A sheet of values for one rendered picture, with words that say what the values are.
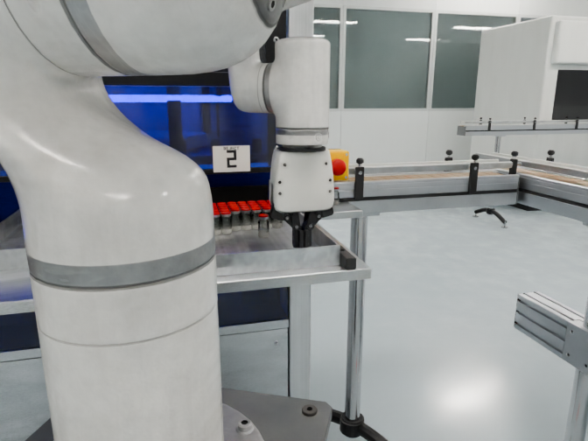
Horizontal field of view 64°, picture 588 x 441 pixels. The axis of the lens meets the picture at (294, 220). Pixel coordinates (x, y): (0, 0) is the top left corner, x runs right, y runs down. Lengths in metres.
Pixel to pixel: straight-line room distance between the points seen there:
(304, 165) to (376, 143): 5.53
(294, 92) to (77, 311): 0.50
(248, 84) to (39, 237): 0.50
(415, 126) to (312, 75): 5.79
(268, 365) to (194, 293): 0.99
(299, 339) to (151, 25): 1.09
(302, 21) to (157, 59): 0.87
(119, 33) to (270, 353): 1.08
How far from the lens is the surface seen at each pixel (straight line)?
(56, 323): 0.32
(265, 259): 0.76
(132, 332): 0.30
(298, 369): 1.32
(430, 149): 6.63
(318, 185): 0.75
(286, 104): 0.72
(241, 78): 0.74
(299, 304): 1.23
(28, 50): 0.32
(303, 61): 0.71
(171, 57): 0.27
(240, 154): 1.10
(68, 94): 0.34
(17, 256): 0.89
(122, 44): 0.28
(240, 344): 1.24
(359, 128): 6.14
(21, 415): 1.35
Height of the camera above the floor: 1.15
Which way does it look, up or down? 14 degrees down
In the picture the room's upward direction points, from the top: straight up
